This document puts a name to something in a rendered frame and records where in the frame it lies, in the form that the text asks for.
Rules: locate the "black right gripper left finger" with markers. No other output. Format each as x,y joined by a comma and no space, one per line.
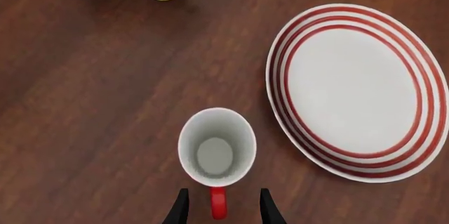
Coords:
179,208

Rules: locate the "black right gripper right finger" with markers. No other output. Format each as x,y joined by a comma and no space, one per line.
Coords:
269,208

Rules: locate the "red mug with white inside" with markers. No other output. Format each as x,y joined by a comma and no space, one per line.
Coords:
216,145

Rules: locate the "white plate with red rings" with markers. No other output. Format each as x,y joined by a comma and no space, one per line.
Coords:
354,93

